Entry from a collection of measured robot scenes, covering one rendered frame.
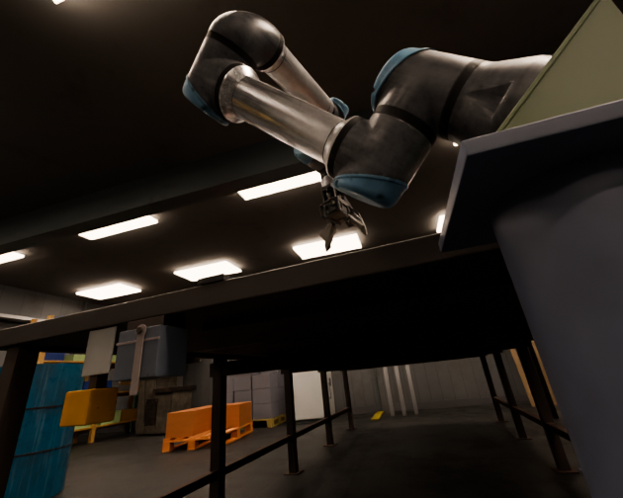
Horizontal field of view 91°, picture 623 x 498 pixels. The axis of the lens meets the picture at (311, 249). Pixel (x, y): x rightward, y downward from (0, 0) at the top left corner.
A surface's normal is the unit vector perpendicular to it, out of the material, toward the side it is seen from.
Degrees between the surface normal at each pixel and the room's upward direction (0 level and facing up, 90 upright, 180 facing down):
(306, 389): 90
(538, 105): 90
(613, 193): 90
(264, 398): 90
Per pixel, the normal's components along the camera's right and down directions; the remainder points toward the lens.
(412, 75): -0.51, -0.15
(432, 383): -0.29, -0.36
